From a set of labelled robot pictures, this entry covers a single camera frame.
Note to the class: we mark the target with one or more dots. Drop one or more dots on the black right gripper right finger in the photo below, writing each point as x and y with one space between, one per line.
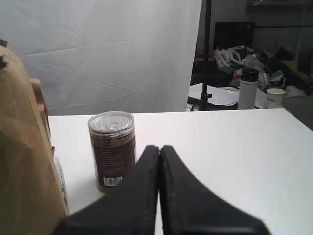
190 208

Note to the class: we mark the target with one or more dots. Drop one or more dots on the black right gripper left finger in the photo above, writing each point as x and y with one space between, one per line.
129 209

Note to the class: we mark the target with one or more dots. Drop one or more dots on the large brown paper bag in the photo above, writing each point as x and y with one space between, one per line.
31 202

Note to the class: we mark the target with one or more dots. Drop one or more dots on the clear can of brown grounds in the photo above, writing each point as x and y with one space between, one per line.
112 137

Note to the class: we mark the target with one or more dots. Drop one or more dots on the small white milk carton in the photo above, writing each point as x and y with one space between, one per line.
61 178

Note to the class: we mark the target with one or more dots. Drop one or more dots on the black light stand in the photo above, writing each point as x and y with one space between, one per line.
204 94

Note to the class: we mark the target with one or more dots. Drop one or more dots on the white paper sheets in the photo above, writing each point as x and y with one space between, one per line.
226 96

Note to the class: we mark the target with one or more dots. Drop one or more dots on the white bottle with black cap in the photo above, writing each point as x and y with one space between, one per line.
248 89

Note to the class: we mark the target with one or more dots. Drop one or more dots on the white paper cup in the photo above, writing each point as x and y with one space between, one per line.
275 98

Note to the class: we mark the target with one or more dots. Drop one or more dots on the white fabric backdrop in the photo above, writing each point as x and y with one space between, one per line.
101 55

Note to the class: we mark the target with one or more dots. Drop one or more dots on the pile of white clutter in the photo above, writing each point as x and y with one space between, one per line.
234 58

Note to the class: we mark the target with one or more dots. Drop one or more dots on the black computer monitor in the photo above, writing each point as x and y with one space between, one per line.
233 34

